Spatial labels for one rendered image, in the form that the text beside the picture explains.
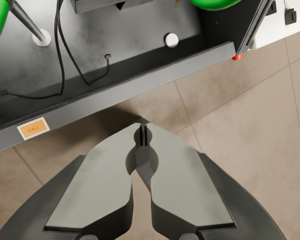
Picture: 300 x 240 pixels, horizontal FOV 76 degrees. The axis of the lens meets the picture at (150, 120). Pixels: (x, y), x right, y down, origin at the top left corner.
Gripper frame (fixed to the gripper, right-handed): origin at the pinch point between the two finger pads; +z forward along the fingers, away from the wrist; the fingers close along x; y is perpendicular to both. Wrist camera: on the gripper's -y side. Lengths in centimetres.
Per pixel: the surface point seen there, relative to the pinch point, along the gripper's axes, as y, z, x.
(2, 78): 5.4, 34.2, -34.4
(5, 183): 87, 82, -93
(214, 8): -7.7, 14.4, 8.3
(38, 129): 12.9, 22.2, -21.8
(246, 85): 47, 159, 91
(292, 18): -7, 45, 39
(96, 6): -9.4, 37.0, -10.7
